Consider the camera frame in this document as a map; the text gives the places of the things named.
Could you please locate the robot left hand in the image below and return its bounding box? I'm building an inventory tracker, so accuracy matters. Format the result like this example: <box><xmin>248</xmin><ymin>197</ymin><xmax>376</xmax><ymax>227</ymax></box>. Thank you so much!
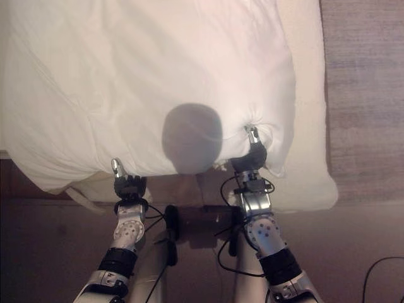
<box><xmin>110</xmin><ymin>158</ymin><xmax>148</xmax><ymax>204</ymax></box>

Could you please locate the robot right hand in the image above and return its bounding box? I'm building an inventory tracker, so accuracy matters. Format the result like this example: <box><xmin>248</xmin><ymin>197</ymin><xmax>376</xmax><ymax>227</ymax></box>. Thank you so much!
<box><xmin>230</xmin><ymin>125</ymin><xmax>268</xmax><ymax>174</ymax></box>

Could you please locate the white duvet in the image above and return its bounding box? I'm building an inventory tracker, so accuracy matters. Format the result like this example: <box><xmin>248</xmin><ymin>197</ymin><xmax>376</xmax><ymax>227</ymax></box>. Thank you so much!
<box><xmin>0</xmin><ymin>0</ymin><xmax>298</xmax><ymax>194</ymax></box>

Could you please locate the white bed mattress sheet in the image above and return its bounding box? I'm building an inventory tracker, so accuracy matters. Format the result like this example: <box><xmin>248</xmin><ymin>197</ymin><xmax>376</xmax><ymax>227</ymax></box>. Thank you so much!
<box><xmin>66</xmin><ymin>0</ymin><xmax>339</xmax><ymax>216</ymax></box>

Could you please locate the brown bed base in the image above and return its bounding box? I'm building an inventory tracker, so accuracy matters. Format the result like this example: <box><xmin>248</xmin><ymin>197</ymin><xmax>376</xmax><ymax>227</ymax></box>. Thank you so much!
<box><xmin>0</xmin><ymin>150</ymin><xmax>75</xmax><ymax>200</ymax></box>

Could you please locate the robot black waist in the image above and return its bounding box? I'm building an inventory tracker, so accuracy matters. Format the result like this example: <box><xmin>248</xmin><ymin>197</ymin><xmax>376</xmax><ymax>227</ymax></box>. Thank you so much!
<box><xmin>163</xmin><ymin>204</ymin><xmax>246</xmax><ymax>266</ymax></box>

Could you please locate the robot left silver leg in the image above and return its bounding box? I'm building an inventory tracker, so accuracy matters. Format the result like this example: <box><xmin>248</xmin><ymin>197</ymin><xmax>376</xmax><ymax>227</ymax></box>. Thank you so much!
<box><xmin>128</xmin><ymin>227</ymin><xmax>173</xmax><ymax>303</ymax></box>

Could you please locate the robot silver leg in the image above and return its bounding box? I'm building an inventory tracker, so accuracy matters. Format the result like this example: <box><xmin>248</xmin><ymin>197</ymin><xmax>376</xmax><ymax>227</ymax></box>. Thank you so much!
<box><xmin>231</xmin><ymin>235</ymin><xmax>270</xmax><ymax>303</ymax></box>
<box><xmin>128</xmin><ymin>227</ymin><xmax>173</xmax><ymax>303</ymax></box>

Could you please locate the robot right silver leg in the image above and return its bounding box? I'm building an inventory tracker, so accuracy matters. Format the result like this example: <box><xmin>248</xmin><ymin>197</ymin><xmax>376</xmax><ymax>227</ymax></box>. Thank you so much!
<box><xmin>231</xmin><ymin>235</ymin><xmax>270</xmax><ymax>303</ymax></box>

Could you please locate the grey woven rug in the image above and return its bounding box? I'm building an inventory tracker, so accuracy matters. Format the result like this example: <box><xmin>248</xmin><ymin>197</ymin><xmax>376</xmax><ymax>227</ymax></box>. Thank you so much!
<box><xmin>319</xmin><ymin>0</ymin><xmax>404</xmax><ymax>206</ymax></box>

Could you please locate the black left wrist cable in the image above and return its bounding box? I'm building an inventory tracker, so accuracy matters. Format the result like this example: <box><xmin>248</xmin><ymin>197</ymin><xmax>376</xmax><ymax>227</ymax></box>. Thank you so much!
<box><xmin>143</xmin><ymin>203</ymin><xmax>167</xmax><ymax>246</ymax></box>

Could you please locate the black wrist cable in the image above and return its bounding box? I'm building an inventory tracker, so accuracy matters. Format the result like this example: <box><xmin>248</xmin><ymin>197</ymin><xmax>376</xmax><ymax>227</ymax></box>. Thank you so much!
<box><xmin>143</xmin><ymin>203</ymin><xmax>167</xmax><ymax>246</ymax></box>
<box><xmin>220</xmin><ymin>176</ymin><xmax>242</xmax><ymax>208</ymax></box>

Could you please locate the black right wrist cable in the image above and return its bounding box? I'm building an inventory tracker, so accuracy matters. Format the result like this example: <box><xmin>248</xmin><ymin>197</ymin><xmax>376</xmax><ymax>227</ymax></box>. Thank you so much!
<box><xmin>220</xmin><ymin>176</ymin><xmax>242</xmax><ymax>208</ymax></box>

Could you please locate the black floor cable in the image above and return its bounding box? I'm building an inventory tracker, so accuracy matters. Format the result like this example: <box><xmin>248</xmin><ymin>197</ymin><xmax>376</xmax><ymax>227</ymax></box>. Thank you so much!
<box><xmin>362</xmin><ymin>256</ymin><xmax>404</xmax><ymax>303</ymax></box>

